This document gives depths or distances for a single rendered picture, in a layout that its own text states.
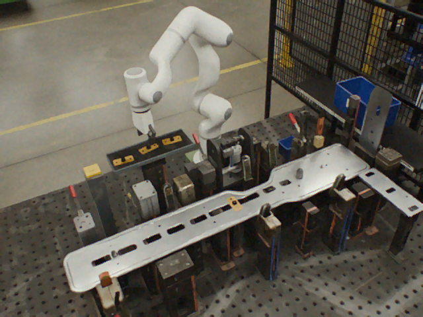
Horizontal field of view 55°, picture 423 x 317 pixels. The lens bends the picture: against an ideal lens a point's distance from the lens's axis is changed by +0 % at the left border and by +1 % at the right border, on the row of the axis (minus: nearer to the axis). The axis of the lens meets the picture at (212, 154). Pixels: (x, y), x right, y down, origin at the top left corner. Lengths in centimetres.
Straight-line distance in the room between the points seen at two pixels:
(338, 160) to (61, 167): 248
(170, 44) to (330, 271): 119
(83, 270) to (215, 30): 108
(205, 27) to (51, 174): 231
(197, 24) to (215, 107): 45
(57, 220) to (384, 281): 158
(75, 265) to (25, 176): 221
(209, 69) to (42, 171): 223
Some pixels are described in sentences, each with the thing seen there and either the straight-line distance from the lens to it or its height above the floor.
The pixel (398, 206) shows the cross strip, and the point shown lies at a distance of 186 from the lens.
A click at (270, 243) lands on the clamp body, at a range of 167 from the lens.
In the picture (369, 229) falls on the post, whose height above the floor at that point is 70.
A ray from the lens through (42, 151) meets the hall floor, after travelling 400.
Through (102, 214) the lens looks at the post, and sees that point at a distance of 190.
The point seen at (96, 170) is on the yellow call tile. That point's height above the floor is 116.
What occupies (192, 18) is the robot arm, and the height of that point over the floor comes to 165.
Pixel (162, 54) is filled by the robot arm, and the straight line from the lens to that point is 163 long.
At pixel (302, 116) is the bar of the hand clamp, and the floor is 120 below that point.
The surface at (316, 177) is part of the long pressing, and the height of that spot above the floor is 100.
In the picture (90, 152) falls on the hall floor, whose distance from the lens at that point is 382.
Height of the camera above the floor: 226
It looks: 39 degrees down
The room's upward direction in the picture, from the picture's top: 3 degrees counter-clockwise
